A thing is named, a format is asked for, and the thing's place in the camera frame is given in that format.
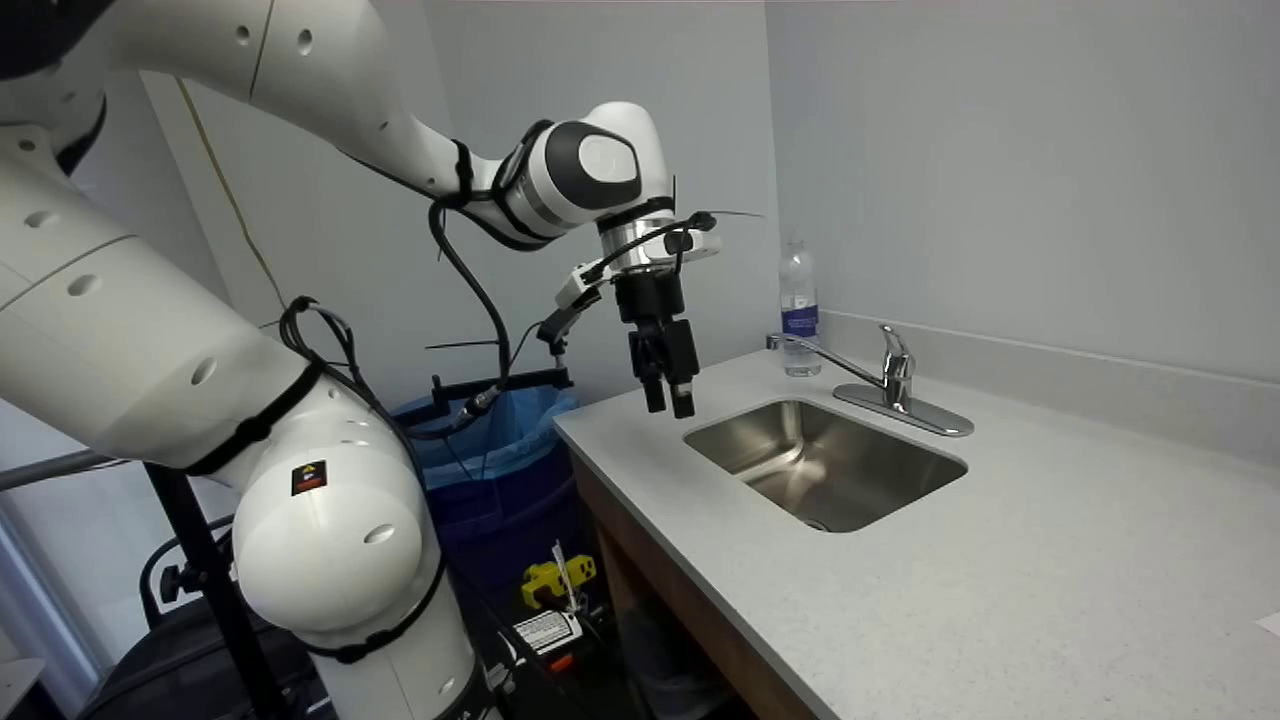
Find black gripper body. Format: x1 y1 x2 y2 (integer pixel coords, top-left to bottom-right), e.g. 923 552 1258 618
616 271 701 381

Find chrome tap faucet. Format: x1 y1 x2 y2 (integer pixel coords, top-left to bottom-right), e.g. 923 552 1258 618
819 326 974 436

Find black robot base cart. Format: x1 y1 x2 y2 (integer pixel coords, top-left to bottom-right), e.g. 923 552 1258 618
76 517 338 720

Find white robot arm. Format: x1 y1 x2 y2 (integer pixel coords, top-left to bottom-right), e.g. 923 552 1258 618
0 0 698 720

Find clear plastic water bottle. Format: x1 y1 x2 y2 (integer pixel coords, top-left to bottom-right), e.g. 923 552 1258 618
782 243 819 375

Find blue trash bin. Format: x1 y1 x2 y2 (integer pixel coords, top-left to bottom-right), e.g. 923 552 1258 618
394 381 591 623

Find stainless steel sink basin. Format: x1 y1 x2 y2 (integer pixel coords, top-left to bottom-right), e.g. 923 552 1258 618
684 399 967 533

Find yellow black tool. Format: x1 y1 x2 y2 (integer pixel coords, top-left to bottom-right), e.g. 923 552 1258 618
519 552 600 607

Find wooden counter cabinet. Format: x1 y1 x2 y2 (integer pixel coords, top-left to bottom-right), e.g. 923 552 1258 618
572 457 815 720

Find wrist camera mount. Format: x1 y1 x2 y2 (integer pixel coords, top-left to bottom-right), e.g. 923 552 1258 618
558 211 721 313

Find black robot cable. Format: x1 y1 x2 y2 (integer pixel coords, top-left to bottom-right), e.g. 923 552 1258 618
426 196 519 383

